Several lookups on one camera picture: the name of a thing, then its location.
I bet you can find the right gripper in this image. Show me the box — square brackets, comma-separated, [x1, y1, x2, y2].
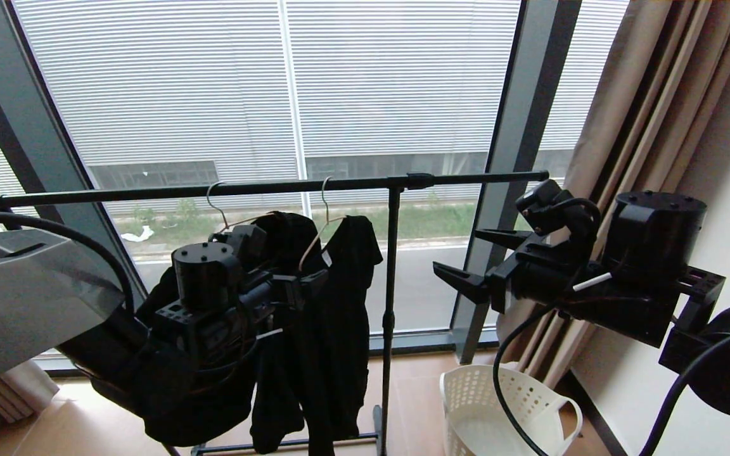
[433, 229, 679, 348]

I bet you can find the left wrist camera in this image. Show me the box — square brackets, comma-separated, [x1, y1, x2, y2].
[210, 225, 269, 270]

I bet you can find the black cable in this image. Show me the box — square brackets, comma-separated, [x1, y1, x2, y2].
[492, 198, 601, 456]
[639, 319, 730, 456]
[0, 210, 136, 312]

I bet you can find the pink clothes hanger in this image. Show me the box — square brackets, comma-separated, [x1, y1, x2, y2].
[205, 182, 277, 236]
[298, 176, 348, 273]

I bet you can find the white laundry basket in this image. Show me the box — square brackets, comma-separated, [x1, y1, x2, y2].
[439, 364, 584, 456]

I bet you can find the beige curtain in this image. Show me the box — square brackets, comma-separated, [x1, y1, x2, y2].
[0, 360, 60, 425]
[497, 0, 730, 390]

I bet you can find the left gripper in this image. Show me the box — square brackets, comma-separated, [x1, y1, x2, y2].
[153, 269, 329, 368]

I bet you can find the black short-sleeved shirt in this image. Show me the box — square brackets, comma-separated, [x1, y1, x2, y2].
[250, 215, 383, 455]

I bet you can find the black clothes rack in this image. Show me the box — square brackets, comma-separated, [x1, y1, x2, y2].
[0, 171, 549, 456]

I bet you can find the black knitted garment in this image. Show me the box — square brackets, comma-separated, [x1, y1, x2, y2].
[89, 211, 323, 448]

